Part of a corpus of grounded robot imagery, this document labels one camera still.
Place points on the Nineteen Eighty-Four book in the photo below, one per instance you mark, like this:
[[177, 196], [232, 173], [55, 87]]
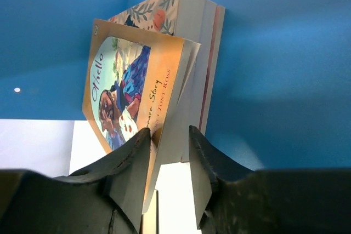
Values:
[[150, 220]]

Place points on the blue and yellow bookshelf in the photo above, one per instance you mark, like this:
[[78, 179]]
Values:
[[281, 95]]

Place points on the Othello picture book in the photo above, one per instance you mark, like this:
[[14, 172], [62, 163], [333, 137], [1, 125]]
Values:
[[139, 79]]

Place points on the pink spine Roald Dahl book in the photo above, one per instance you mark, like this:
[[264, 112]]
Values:
[[212, 63]]

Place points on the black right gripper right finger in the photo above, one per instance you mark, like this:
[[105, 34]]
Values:
[[225, 192]]

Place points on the floral cover book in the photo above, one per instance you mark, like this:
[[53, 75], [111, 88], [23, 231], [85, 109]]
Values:
[[189, 19]]

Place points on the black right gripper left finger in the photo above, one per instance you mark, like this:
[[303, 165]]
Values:
[[106, 196]]

